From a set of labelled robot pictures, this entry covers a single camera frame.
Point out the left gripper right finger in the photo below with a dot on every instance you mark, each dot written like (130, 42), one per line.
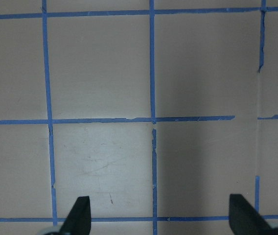
(245, 220)

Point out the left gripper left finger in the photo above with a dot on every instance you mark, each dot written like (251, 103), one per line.
(77, 222)

